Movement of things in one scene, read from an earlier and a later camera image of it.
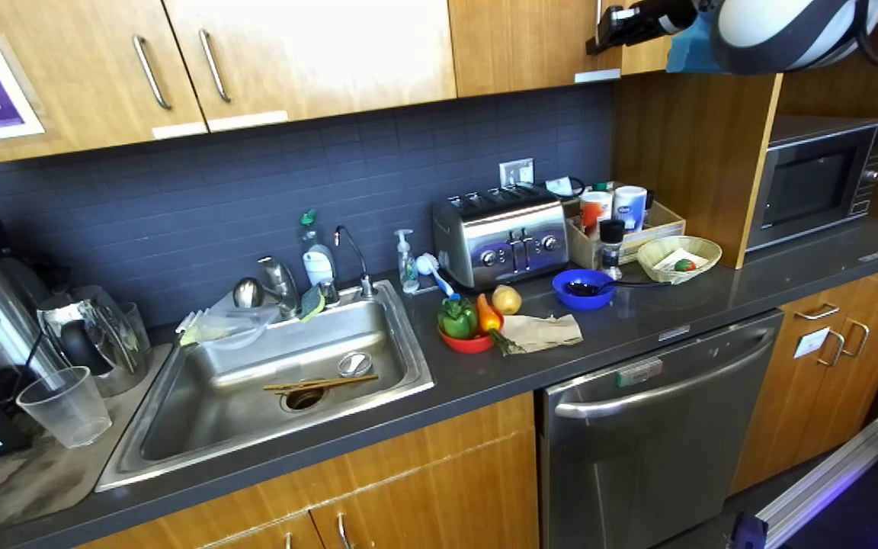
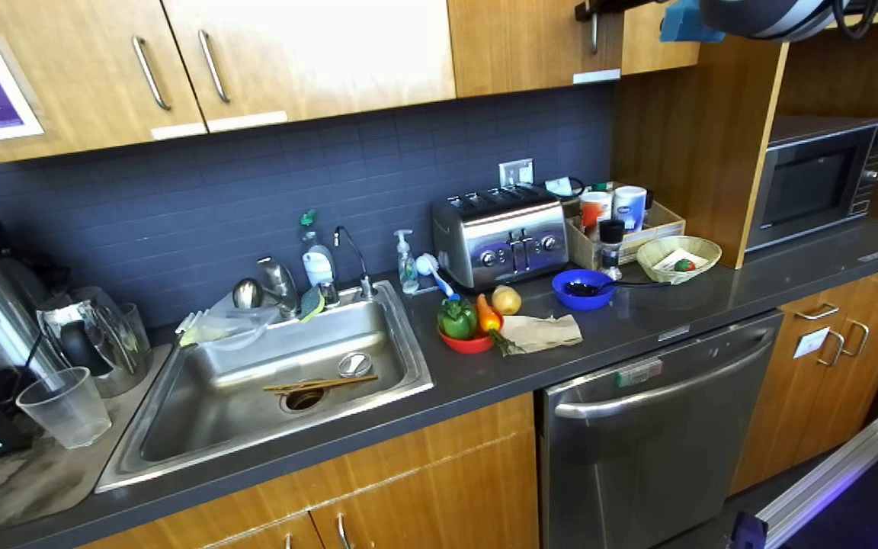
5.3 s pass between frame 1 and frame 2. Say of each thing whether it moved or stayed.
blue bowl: stayed
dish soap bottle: stayed
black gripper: moved
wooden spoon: stayed
